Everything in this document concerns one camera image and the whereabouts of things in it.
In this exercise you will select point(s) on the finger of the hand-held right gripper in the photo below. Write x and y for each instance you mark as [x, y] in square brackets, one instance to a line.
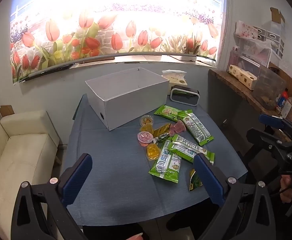
[270, 120]
[260, 137]

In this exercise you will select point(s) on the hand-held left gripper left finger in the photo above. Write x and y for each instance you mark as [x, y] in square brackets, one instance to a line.
[77, 177]

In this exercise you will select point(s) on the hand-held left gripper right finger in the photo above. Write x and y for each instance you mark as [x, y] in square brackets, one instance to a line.
[208, 180]

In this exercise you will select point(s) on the dark green yellow packet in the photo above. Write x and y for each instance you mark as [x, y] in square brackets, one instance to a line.
[193, 181]

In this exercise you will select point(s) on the yellow green snack packet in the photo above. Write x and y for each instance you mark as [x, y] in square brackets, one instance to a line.
[162, 130]

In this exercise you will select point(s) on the orange jelly cup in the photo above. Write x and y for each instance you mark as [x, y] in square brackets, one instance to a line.
[146, 120]

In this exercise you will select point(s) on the white cardboard box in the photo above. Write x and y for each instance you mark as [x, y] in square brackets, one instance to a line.
[126, 102]

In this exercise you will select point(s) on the person's right hand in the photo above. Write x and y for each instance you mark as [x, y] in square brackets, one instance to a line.
[287, 190]

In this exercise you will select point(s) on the person's left hand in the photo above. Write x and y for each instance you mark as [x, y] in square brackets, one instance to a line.
[136, 237]

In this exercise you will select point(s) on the bottle with blue label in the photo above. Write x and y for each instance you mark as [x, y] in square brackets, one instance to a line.
[282, 101]

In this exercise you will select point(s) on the clear plastic container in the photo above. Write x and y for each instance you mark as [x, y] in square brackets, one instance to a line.
[268, 90]

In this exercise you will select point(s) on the brown cardboard box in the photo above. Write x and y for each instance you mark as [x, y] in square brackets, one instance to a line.
[289, 77]

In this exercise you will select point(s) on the wooden side shelf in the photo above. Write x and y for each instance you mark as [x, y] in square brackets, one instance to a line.
[233, 87]

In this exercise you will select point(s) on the cream patterned box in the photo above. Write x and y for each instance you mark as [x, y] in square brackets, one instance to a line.
[240, 76]

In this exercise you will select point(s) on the white leather sofa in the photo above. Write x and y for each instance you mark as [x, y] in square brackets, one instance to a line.
[18, 160]

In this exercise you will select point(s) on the clear storage box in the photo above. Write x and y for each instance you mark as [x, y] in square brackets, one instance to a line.
[250, 55]

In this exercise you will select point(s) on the white drawer organizer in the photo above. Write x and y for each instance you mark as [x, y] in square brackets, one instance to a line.
[272, 37]

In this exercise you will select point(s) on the grey speaker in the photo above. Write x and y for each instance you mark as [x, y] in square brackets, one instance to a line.
[184, 94]

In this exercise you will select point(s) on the floral pouch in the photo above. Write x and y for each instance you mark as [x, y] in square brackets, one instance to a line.
[245, 30]

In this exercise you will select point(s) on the small cardboard piece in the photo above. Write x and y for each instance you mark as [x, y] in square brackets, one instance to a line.
[6, 110]

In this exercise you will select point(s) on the tissue box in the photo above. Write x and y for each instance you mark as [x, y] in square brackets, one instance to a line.
[174, 77]

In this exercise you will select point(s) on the cardboard piece on wall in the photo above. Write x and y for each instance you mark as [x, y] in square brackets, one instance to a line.
[275, 15]

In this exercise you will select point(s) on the tulip wall poster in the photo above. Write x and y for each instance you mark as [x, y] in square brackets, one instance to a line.
[111, 30]

